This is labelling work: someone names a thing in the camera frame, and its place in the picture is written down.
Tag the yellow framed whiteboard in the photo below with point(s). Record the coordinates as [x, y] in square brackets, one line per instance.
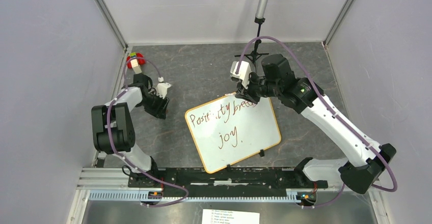
[228, 130]

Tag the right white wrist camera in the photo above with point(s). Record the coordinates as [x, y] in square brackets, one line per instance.
[240, 72]

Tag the red toy with block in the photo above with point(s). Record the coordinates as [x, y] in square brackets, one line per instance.
[135, 62]

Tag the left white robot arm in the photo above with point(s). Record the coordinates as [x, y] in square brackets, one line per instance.
[113, 129]

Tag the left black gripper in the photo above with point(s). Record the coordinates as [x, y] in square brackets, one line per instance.
[160, 112]

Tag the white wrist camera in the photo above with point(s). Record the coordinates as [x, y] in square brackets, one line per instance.
[240, 72]
[162, 88]

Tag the slotted cable duct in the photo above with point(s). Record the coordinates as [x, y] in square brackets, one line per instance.
[144, 196]

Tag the black tripod stand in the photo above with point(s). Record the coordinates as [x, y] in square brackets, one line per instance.
[254, 55]

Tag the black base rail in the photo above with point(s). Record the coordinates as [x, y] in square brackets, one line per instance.
[234, 182]

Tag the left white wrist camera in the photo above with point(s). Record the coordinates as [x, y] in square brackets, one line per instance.
[162, 88]

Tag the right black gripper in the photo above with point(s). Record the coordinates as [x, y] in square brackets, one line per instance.
[247, 94]

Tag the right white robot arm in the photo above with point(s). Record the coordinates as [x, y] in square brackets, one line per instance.
[365, 159]

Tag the white paper sheet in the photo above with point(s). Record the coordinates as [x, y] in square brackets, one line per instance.
[212, 216]

